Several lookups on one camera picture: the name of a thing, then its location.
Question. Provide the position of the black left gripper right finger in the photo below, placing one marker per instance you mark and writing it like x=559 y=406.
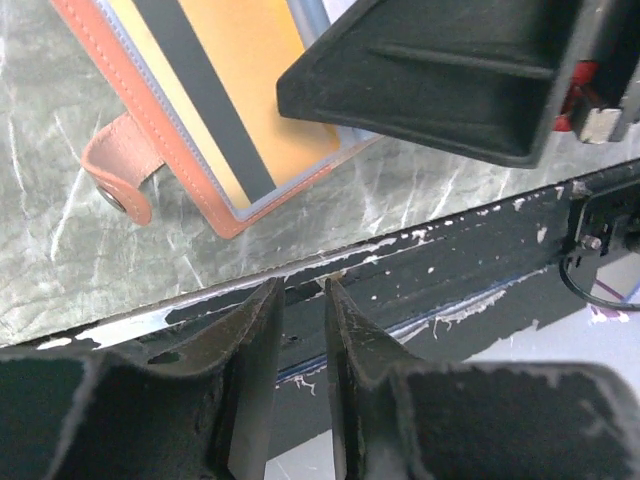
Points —
x=397 y=416

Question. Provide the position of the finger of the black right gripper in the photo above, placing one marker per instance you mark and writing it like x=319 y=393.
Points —
x=482 y=79

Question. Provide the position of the brown leather card holder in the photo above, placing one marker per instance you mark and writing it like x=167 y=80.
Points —
x=126 y=152

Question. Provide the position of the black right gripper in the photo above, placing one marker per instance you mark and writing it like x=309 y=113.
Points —
x=602 y=100

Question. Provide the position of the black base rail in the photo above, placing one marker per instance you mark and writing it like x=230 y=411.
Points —
x=452 y=287

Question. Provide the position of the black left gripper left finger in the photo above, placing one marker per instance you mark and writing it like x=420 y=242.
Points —
x=199 y=410

